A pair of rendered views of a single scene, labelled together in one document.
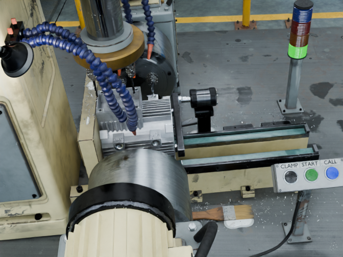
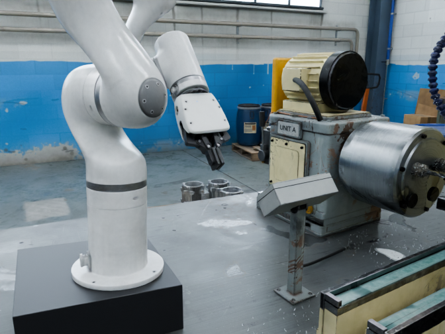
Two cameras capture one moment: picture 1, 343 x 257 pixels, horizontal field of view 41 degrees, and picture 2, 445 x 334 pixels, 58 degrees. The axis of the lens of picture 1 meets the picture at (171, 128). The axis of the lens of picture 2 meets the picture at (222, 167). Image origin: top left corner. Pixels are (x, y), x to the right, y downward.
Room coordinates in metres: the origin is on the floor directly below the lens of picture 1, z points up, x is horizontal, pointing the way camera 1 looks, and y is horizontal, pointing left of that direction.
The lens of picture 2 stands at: (1.37, -0.92, 1.32)
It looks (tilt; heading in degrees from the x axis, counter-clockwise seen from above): 14 degrees down; 148
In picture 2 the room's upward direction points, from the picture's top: straight up
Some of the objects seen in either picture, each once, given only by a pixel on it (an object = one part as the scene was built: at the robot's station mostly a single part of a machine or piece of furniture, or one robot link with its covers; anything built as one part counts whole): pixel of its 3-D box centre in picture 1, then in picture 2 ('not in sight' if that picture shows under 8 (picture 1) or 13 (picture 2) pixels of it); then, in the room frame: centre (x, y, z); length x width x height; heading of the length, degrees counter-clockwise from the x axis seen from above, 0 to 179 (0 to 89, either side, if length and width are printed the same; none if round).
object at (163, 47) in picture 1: (137, 61); not in sight; (1.33, 0.10, 1.04); 0.41 x 0.25 x 0.25; 0
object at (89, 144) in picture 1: (88, 148); not in sight; (0.99, 0.25, 0.97); 0.30 x 0.11 x 0.34; 0
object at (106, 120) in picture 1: (120, 109); not in sight; (1.00, 0.14, 1.11); 0.12 x 0.11 x 0.07; 90
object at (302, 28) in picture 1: (300, 24); not in sight; (1.29, -0.44, 1.14); 0.06 x 0.06 x 0.04
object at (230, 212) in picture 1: (218, 213); not in sight; (0.84, -0.12, 0.80); 0.21 x 0.05 x 0.01; 89
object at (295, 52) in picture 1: (297, 48); not in sight; (1.29, -0.44, 1.05); 0.06 x 0.06 x 0.04
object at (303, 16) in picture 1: (302, 11); not in sight; (1.29, -0.44, 1.19); 0.06 x 0.06 x 0.04
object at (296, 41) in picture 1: (299, 36); not in sight; (1.29, -0.44, 1.10); 0.06 x 0.06 x 0.04
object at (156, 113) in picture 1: (139, 132); not in sight; (1.00, 0.10, 1.01); 0.20 x 0.19 x 0.19; 90
